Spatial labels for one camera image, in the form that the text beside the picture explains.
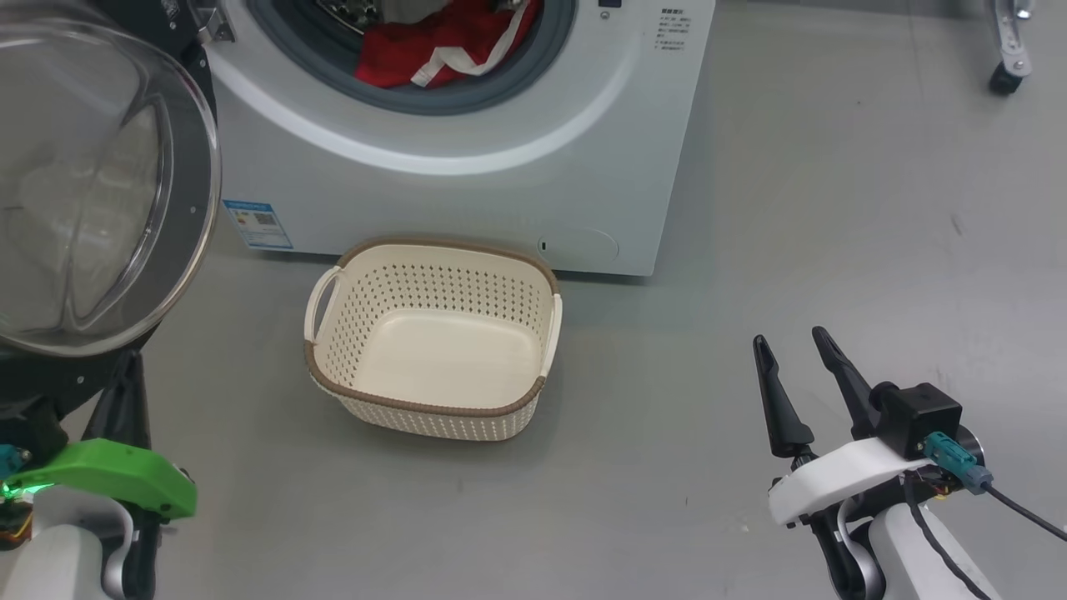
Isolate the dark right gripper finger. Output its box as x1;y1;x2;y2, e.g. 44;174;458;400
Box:
753;335;816;460
811;326;898;441

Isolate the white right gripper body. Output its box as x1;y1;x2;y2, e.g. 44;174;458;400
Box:
767;437;928;598

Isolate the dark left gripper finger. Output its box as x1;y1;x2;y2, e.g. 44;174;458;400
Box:
79;358;134;443
123;348;153;452

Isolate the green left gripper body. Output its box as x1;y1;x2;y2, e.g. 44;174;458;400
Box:
4;439;198;600

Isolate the round glass washing machine door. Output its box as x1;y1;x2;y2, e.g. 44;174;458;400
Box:
0;0;224;443

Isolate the red and white garment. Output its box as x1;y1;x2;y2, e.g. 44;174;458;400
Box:
354;0;543;90

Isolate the cream perforated laundry basket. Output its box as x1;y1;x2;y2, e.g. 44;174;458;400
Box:
303;237;564;443

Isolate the white washing machine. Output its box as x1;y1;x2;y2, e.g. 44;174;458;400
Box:
200;0;718;278

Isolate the blue energy label sticker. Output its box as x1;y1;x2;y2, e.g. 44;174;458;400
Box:
223;199;294;251

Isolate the grey wheeled stand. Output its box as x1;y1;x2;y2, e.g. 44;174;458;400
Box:
986;0;1036;95

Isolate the left camera cable teal plug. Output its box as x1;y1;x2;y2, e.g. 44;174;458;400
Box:
0;444;33;486

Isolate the camera cable teal plug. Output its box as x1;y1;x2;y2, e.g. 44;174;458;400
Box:
921;432;1067;544
0;444;33;486

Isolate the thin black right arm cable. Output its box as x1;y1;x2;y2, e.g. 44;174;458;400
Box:
903;471;997;600

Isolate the right camera cable teal plug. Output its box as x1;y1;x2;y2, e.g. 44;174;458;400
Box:
921;432;1067;544

